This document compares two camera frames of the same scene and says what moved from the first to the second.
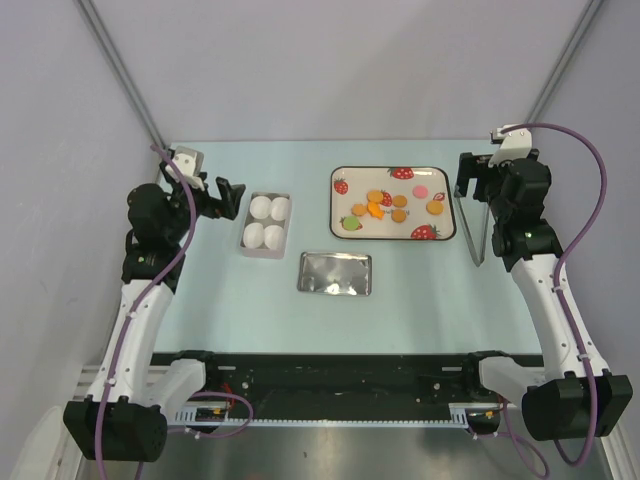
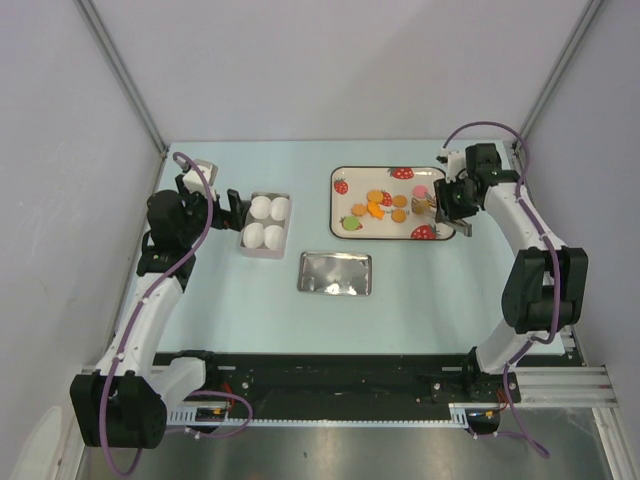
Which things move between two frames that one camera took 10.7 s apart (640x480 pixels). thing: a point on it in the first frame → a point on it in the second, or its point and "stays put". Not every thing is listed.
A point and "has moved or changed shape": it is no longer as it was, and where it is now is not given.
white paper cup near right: x=274 y=237 stays put
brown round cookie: x=399 y=200 stays put
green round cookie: x=351 y=222 stays put
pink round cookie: x=420 y=191 stays put
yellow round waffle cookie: x=375 y=196 stays put
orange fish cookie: x=374 y=210 stays put
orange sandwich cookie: x=435 y=207 has moved or changed shape
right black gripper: x=476 y=167 → x=445 y=210
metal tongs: x=469 y=226 → x=432 y=202
